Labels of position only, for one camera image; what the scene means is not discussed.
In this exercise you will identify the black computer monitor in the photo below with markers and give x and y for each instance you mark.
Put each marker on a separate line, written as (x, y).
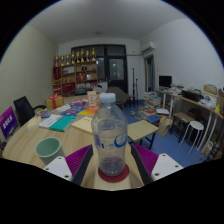
(165, 81)

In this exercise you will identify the orange book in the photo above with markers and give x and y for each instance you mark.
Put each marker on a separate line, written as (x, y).
(88, 111)

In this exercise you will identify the purple sign board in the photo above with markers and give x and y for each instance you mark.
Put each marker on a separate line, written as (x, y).
(8, 121)

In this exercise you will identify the white booklet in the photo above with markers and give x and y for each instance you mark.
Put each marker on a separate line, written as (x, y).
(49, 121)

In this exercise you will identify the white round stool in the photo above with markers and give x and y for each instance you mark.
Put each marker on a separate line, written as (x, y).
(195, 126)

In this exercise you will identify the pale yellow folder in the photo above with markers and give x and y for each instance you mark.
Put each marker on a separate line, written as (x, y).
(83, 125)

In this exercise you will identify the teal book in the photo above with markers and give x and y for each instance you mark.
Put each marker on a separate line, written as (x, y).
(62, 124)

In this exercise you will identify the black framed glass door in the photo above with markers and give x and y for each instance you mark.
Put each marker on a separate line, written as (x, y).
(115, 70)

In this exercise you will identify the long wooden side desk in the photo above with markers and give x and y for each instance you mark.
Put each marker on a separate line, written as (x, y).
(200, 105)

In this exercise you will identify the wooden shelf unit with trophies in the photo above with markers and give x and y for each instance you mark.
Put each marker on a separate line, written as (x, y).
(75, 76)

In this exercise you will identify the blue book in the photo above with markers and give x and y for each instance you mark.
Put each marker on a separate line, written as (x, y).
(71, 112)

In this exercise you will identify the yellow gift box red ribbon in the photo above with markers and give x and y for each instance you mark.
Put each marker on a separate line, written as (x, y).
(55, 103)

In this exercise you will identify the pink book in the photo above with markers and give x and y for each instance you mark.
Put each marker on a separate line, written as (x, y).
(78, 103)

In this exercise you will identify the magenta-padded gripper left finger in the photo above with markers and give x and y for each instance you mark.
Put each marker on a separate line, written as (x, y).
(77, 159)

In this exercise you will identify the orange carton box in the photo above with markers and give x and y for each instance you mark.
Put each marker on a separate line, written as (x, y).
(92, 98)

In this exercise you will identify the light green cup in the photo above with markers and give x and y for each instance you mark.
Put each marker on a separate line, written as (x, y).
(48, 148)

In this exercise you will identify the clear plastic water bottle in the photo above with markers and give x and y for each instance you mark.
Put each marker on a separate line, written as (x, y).
(110, 133)

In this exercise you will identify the white wall air conditioner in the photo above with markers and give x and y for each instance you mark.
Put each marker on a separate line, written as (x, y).
(148, 47)

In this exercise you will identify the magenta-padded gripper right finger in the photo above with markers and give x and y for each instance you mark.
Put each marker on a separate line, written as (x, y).
(147, 158)

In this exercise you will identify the flat round red coaster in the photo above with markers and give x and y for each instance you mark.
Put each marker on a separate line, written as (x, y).
(123, 175)

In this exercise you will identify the black office chair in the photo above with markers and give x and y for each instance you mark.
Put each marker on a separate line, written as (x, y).
(24, 110)

